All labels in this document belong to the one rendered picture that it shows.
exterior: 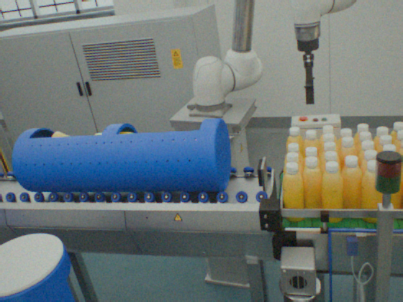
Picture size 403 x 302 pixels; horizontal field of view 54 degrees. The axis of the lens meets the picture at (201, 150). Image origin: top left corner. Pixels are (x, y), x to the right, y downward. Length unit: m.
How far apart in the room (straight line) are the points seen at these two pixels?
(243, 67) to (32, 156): 1.06
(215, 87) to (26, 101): 2.44
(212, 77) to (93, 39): 1.61
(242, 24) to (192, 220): 0.96
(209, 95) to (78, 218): 0.83
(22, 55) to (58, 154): 2.28
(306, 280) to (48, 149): 1.10
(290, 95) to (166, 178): 2.91
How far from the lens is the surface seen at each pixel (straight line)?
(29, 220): 1.97
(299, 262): 1.38
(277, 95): 4.28
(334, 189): 1.40
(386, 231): 1.25
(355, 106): 4.25
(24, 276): 1.33
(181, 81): 3.10
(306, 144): 1.62
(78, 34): 3.45
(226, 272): 2.49
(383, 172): 1.13
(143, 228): 1.69
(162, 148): 1.48
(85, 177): 1.65
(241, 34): 2.01
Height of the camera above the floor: 1.79
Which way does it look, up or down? 25 degrees down
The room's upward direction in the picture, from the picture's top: 10 degrees counter-clockwise
